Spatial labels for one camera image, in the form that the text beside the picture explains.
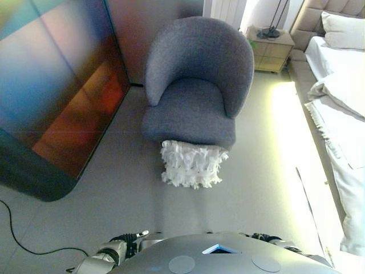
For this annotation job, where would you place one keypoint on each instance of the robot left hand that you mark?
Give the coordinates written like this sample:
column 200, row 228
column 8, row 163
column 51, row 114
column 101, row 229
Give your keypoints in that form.
column 129, row 242

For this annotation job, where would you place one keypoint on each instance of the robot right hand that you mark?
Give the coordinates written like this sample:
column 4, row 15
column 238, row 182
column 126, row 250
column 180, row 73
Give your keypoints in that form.
column 262, row 236

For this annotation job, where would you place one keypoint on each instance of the white fringed cushion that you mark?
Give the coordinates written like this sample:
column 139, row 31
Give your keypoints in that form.
column 191, row 165

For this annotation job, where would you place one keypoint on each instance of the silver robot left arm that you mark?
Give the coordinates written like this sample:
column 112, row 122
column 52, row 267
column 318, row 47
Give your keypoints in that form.
column 99, row 257

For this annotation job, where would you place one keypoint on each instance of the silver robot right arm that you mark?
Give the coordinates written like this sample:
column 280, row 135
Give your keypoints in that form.
column 296, row 249

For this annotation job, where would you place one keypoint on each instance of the grey robot torso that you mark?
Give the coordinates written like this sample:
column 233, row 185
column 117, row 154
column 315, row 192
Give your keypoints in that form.
column 222, row 257

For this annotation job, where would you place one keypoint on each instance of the cream fringed bedspread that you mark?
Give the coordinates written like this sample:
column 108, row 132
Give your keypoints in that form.
column 345, row 171

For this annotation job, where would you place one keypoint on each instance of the white folded duvet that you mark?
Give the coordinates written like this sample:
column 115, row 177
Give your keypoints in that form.
column 339, row 94

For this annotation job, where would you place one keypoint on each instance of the glossy dark wardrobe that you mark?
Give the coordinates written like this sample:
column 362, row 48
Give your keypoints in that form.
column 57, row 85

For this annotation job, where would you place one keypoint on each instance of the beige wooden nightstand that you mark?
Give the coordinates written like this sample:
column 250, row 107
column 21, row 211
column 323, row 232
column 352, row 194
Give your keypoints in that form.
column 271, row 54

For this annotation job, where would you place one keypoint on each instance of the white bed sheet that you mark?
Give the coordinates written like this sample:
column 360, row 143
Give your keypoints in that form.
column 336, row 62

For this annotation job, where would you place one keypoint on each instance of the grey upholstered armchair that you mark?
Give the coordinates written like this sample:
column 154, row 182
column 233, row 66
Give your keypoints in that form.
column 196, row 57

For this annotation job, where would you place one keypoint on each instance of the green plant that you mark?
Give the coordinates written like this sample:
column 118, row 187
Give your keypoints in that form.
column 252, row 43

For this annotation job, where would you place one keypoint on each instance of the black lamp base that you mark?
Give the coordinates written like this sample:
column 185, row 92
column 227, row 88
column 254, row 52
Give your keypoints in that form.
column 269, row 32

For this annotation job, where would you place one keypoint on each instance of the white pillow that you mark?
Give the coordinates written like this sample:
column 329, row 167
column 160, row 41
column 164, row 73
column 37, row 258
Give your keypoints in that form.
column 345, row 31

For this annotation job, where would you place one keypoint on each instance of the white ribbed radiator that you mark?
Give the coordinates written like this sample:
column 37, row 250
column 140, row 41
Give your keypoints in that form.
column 225, row 11

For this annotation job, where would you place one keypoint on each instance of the beige upholstered bed frame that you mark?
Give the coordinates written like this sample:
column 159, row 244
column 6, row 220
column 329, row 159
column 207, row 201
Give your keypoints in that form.
column 308, row 17

